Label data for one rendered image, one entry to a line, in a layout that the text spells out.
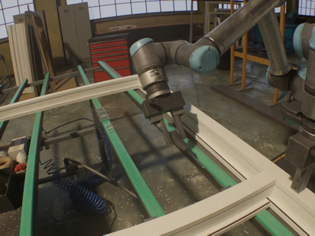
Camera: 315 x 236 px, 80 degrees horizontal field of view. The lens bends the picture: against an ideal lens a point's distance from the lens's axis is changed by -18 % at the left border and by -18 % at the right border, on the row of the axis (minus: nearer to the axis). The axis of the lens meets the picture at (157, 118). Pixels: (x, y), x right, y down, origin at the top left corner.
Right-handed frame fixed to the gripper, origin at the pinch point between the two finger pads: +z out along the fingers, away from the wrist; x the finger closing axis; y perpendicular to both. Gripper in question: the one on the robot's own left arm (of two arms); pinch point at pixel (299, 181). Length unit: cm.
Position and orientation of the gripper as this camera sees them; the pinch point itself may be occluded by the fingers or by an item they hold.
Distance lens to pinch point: 56.0
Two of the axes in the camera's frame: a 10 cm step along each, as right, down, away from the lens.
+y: 3.8, 3.9, -8.4
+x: 9.2, -2.3, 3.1
